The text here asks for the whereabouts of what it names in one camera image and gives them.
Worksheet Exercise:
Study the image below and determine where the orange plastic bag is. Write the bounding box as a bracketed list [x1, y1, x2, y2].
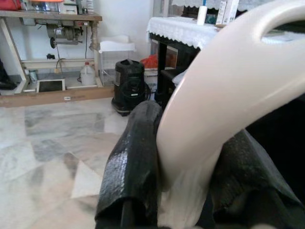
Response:
[140, 53, 159, 70]

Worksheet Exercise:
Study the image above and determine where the white plastic jug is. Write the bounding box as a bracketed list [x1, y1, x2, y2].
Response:
[79, 62, 96, 86]

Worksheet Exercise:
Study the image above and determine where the white lace tablecloth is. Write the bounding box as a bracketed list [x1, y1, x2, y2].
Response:
[146, 16, 221, 50]

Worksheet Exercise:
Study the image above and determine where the sewing machine motor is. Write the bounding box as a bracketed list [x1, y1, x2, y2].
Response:
[45, 23, 83, 46]

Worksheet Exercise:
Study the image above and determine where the white cylinder bottle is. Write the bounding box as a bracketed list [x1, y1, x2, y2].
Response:
[196, 5, 207, 26]

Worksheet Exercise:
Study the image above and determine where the black air purifier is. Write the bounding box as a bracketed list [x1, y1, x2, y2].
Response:
[111, 59, 151, 117]

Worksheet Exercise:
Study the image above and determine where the long brown cardboard box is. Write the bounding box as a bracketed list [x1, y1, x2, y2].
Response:
[0, 85, 114, 107]

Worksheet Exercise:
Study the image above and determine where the white wire rack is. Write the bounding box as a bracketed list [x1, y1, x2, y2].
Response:
[98, 34, 136, 87]

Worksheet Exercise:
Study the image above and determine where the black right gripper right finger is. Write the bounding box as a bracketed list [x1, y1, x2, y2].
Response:
[204, 128, 305, 229]

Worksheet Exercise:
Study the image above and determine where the wooden sewing machine table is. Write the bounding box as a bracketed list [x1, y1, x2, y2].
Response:
[0, 10, 104, 94]

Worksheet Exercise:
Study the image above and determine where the white framed foot pedal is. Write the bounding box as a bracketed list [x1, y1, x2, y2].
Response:
[36, 79, 66, 93]

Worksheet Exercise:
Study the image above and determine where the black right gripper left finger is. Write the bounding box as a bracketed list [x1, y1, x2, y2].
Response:
[94, 100, 163, 229]

